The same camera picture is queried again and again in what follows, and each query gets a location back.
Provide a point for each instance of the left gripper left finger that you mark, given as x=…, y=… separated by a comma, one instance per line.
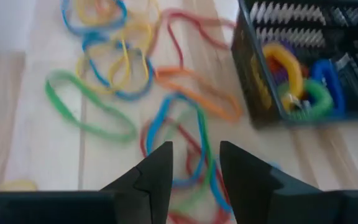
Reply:
x=157, y=180

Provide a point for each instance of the red rubber band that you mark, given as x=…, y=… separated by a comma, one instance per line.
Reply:
x=186, y=135
x=172, y=37

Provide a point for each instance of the green rubber band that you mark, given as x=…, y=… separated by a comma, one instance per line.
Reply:
x=208, y=149
x=50, y=93

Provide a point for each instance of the black plastic basket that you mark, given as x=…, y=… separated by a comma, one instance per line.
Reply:
x=253, y=102

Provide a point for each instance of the green coil wristband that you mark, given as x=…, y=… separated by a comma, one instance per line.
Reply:
x=322, y=99

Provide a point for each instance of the orange rubber band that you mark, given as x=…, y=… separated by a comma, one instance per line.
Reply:
x=197, y=96

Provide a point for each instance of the yellow rubber band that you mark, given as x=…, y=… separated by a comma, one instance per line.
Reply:
x=82, y=12
x=110, y=73

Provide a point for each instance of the yellow coil wristband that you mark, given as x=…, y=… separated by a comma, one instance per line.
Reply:
x=294, y=71

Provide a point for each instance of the purple coil wristband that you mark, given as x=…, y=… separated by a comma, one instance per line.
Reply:
x=281, y=79

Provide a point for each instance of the blue rubber band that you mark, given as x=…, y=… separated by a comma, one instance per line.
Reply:
x=154, y=127
x=129, y=96
x=89, y=30

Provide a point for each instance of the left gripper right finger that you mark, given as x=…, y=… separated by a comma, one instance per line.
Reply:
x=247, y=180

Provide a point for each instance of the blue coil wristband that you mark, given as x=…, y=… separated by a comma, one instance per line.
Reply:
x=334, y=84

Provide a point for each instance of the orange coil wristband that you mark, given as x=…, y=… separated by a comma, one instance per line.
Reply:
x=273, y=67

